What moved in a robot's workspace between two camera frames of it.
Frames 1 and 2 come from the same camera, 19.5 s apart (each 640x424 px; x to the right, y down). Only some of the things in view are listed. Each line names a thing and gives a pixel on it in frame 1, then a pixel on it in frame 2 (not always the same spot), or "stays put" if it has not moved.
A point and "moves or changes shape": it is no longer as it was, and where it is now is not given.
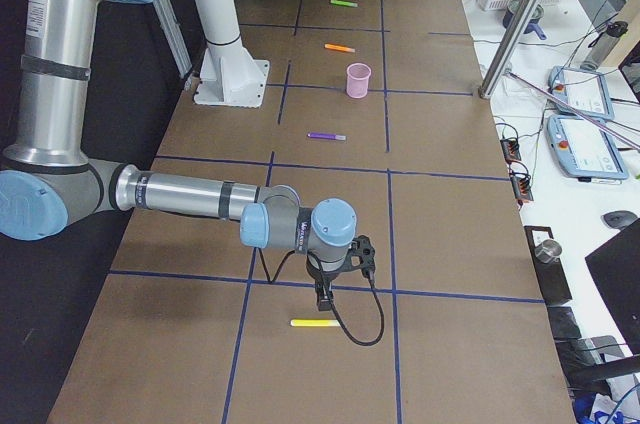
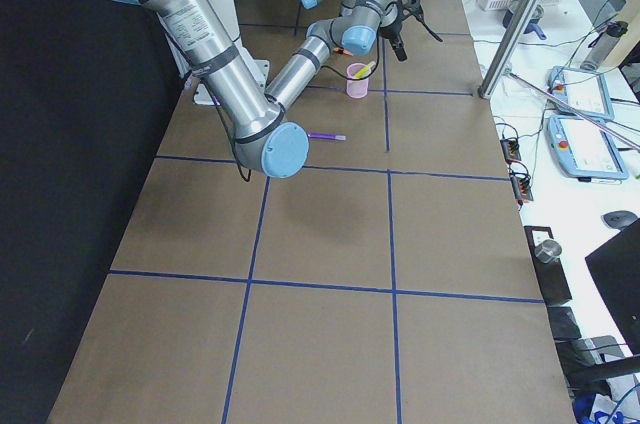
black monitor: [616, 270] stays put
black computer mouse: [619, 219] stays put
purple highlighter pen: [327, 136] stays put
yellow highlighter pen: [314, 323] → [365, 71]
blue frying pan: [533, 23] stays put
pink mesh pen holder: [358, 79] stays put
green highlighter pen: [346, 3] moves or changes shape
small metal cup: [549, 251] stays put
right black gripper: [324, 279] → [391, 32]
